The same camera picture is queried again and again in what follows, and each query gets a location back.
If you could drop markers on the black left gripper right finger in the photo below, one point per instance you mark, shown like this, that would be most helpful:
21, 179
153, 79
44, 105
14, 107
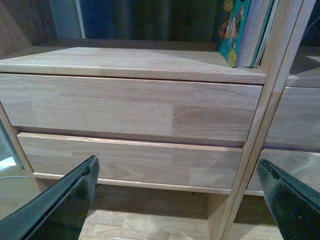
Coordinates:
294, 206

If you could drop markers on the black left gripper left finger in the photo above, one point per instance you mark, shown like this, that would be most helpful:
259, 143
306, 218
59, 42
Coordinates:
59, 212

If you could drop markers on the left lower wooden drawer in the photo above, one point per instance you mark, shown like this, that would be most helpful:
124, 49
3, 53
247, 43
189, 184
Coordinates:
135, 163

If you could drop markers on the wooden drawer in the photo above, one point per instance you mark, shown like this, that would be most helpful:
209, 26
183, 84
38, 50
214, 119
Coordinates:
135, 163
136, 109

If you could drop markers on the left upper wooden drawer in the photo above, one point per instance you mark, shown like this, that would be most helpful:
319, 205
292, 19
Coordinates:
136, 109

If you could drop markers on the wooden bookshelf unit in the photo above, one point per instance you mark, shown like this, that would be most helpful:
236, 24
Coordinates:
285, 124

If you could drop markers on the teal cartoon cover book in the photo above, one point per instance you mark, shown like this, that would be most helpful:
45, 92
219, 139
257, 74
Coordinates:
244, 27

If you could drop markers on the dark pleated curtain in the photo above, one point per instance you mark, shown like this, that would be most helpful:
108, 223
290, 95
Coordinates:
148, 20

